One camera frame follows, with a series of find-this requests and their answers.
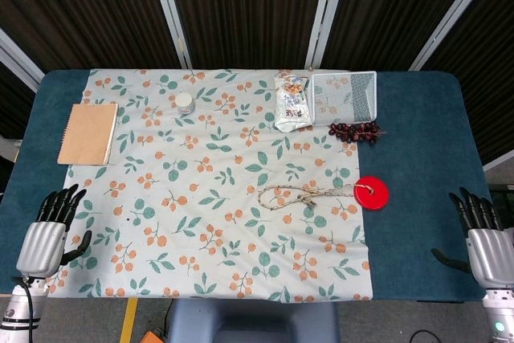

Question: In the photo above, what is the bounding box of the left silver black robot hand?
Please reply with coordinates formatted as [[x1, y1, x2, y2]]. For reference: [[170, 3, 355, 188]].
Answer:
[[15, 183, 93, 278]]

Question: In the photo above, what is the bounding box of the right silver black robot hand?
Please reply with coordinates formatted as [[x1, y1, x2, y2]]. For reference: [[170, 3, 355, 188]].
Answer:
[[430, 186, 514, 290]]

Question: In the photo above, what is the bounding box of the red disc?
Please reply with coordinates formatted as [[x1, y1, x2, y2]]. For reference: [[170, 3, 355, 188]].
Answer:
[[353, 175, 390, 212]]

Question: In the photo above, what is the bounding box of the braided twine rope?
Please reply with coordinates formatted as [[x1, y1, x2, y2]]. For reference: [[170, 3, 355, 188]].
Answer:
[[257, 182, 375, 211]]

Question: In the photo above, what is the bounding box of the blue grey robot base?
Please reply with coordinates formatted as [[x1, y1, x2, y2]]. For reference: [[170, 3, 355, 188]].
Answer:
[[165, 297, 341, 343]]

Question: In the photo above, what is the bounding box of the blue felt table mat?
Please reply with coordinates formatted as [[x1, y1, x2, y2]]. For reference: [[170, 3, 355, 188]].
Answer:
[[0, 69, 496, 303]]

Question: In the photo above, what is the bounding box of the brown spiral notebook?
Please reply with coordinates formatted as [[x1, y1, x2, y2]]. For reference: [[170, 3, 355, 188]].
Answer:
[[56, 102, 120, 166]]

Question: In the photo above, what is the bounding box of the dark red grape bunch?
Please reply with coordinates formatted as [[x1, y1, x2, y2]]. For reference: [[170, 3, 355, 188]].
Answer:
[[328, 120, 386, 145]]

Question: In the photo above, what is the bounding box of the floral patterned tablecloth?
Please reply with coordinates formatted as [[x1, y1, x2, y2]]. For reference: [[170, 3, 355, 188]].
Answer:
[[46, 68, 376, 303]]

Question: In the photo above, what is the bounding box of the small white lidded jar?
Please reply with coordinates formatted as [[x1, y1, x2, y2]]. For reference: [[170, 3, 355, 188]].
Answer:
[[176, 92, 195, 115]]

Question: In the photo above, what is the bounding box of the silver snack bag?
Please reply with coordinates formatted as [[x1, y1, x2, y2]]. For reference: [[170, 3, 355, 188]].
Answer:
[[273, 70, 313, 133]]

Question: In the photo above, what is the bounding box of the black cable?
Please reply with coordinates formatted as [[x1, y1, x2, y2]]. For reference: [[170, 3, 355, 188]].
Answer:
[[11, 276, 36, 343]]

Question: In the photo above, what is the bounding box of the white wire mesh basket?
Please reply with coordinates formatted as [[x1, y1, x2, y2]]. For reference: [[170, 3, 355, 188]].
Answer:
[[309, 70, 378, 125]]

